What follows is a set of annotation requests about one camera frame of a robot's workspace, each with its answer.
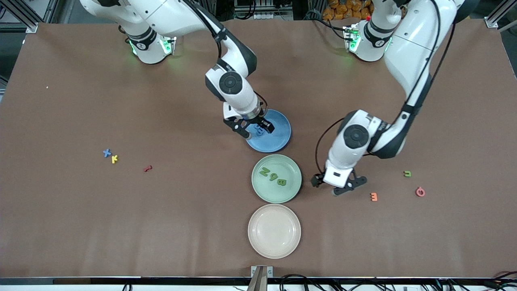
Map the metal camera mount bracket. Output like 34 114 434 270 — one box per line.
250 265 274 291

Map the beige round plate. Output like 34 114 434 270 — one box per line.
248 204 301 259

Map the orange bag pile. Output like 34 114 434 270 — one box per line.
322 0 374 21

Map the metal equipment rack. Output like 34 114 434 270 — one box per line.
233 0 294 21

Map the aluminium frame profile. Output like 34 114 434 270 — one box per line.
484 0 517 30
0 0 39 34

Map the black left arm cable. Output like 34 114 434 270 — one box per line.
315 0 457 176

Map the green round plate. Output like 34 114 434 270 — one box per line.
251 154 302 204

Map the blue round plate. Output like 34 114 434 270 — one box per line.
244 109 292 153

